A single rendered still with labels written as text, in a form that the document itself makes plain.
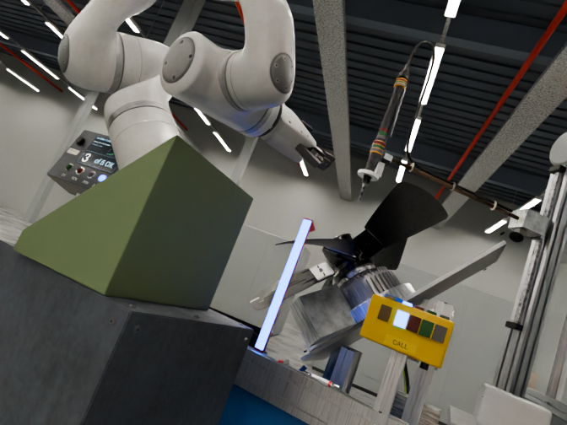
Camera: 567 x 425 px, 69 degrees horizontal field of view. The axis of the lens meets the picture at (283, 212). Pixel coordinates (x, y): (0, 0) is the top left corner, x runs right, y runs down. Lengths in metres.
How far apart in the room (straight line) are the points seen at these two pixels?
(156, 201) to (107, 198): 0.07
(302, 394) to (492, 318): 6.20
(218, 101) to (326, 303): 0.82
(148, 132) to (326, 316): 0.74
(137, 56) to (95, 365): 0.59
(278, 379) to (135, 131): 0.58
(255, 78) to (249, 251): 8.21
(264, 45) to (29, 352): 0.47
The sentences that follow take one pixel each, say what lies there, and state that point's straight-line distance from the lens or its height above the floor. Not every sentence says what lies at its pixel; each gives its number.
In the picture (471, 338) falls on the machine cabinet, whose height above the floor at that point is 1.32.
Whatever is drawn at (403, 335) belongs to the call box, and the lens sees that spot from 0.86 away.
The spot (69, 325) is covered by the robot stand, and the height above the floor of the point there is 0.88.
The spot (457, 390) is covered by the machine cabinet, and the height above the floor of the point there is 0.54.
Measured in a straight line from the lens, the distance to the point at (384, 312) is 0.86.
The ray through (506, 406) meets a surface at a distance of 1.39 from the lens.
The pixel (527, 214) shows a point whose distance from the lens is 1.66.
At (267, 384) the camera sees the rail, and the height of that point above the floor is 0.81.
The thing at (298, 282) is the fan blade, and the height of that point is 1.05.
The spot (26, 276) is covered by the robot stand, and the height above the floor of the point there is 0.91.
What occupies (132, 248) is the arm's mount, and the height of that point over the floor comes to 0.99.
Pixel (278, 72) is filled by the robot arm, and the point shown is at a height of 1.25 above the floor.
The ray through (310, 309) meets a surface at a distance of 1.20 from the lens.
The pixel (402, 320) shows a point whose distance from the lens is 0.85.
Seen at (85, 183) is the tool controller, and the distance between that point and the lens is 1.32.
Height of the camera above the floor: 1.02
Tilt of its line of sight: 10 degrees up
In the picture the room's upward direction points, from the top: 21 degrees clockwise
